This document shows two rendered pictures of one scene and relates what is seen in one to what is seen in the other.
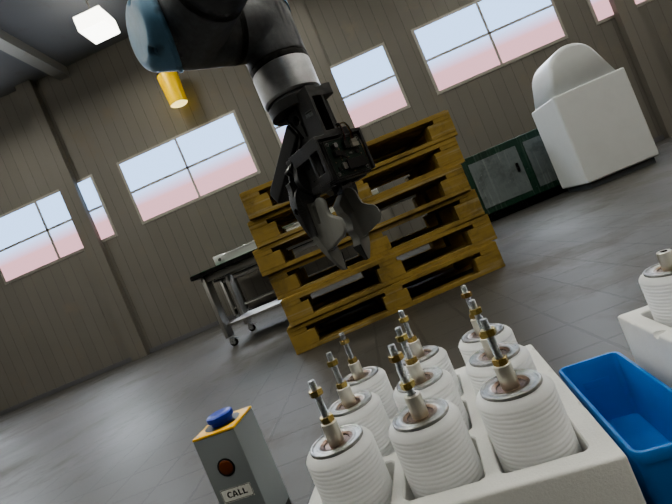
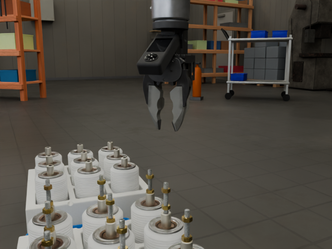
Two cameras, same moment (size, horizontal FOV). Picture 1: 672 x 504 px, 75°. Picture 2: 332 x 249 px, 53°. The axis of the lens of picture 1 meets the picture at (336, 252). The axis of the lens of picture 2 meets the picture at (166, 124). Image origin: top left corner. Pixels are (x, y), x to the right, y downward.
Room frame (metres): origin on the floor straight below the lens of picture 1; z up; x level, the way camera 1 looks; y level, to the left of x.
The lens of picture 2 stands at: (0.90, 0.56, 0.60)
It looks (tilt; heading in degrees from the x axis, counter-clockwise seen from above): 11 degrees down; 239
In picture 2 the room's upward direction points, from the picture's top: straight up
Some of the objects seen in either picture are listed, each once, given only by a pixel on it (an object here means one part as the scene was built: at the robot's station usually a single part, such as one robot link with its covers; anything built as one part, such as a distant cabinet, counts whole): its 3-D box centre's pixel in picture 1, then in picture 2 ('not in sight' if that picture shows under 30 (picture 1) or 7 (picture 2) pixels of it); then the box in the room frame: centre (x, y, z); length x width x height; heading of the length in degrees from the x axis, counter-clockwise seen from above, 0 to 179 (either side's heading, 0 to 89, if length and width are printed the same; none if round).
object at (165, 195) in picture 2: (402, 372); (165, 199); (0.56, -0.02, 0.31); 0.01 x 0.01 x 0.08
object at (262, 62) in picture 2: not in sight; (271, 61); (-5.69, -5.37, 0.59); 1.20 x 0.80 x 1.19; 86
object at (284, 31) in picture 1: (261, 28); not in sight; (0.54, -0.02, 0.77); 0.09 x 0.08 x 0.11; 125
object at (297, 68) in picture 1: (290, 87); (169, 12); (0.55, -0.03, 0.69); 0.08 x 0.08 x 0.05
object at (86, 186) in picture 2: not in sight; (90, 196); (0.59, -0.46, 0.16); 0.10 x 0.10 x 0.18
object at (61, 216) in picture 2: (482, 333); (50, 218); (0.77, -0.18, 0.25); 0.08 x 0.08 x 0.01
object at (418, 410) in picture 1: (416, 405); (165, 219); (0.56, -0.02, 0.26); 0.02 x 0.02 x 0.03
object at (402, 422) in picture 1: (420, 415); (165, 225); (0.56, -0.02, 0.25); 0.08 x 0.08 x 0.01
